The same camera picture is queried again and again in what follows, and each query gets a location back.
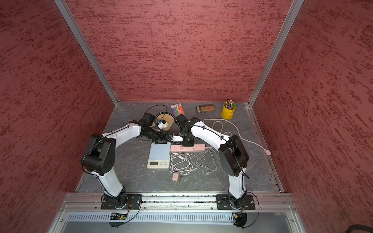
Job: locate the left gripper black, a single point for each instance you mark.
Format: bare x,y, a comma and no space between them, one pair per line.
162,139

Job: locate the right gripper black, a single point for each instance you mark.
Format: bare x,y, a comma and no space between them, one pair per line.
188,143

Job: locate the white charger adapter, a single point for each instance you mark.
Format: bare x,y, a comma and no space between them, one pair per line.
177,139

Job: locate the pink power strip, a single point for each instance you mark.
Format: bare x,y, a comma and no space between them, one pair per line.
180,148

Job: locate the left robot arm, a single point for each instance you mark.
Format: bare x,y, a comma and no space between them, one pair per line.
100,155

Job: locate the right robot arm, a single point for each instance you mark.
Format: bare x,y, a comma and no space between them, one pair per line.
232,153

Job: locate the beige kitchen scale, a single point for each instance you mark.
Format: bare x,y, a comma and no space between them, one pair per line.
168,118

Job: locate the blue top kitchen scale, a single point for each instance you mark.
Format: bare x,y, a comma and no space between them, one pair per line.
159,156

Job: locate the colourful highlighter pack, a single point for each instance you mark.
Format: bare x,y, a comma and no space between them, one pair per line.
177,109

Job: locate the brown pencil case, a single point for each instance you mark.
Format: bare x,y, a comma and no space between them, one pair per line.
205,108

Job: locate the pink charger adapter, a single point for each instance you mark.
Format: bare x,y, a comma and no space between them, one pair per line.
176,177

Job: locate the yellow pen cup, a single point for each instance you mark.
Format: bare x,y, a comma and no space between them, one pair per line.
228,109

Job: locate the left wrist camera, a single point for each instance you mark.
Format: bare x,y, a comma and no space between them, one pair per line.
162,124

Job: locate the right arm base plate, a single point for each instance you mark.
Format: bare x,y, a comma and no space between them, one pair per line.
228,202

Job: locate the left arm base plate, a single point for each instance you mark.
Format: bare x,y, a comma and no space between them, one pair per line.
122,202

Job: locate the aluminium front rail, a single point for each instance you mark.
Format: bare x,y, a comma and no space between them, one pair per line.
179,202

